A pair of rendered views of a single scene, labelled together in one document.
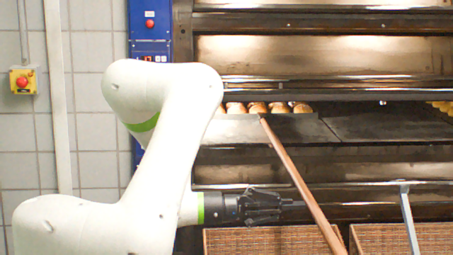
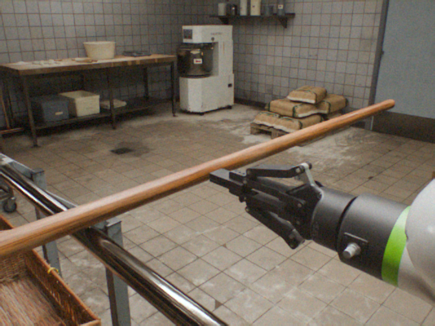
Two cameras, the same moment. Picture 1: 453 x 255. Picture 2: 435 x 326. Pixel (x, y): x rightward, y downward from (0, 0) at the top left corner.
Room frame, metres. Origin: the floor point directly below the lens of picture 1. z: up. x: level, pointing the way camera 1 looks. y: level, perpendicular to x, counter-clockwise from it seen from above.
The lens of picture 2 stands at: (1.85, 0.22, 1.44)
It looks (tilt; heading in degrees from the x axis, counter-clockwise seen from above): 21 degrees down; 230
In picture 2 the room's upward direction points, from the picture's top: straight up
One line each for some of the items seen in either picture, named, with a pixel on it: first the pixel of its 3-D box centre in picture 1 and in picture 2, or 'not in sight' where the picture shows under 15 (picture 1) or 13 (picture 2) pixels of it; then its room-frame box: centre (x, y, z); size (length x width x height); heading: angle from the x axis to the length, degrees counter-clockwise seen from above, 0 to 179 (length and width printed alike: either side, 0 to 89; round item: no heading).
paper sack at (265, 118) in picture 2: not in sight; (277, 116); (-1.94, -3.02, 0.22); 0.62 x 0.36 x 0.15; 10
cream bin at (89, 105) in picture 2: not in sight; (79, 103); (-0.05, -4.90, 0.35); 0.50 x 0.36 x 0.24; 96
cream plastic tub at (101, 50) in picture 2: not in sight; (100, 50); (-0.48, -5.01, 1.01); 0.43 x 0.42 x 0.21; 4
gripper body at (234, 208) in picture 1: (239, 207); (318, 213); (1.46, -0.04, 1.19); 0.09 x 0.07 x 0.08; 95
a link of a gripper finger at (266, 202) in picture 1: (262, 202); (277, 189); (1.46, -0.11, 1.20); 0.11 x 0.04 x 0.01; 95
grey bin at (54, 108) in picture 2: not in sight; (48, 108); (0.36, -4.86, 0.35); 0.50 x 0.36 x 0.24; 94
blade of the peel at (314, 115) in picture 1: (255, 106); not in sight; (2.65, -0.14, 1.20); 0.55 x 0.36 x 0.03; 95
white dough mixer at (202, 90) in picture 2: not in sight; (202, 69); (-1.98, -4.65, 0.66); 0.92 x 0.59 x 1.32; 4
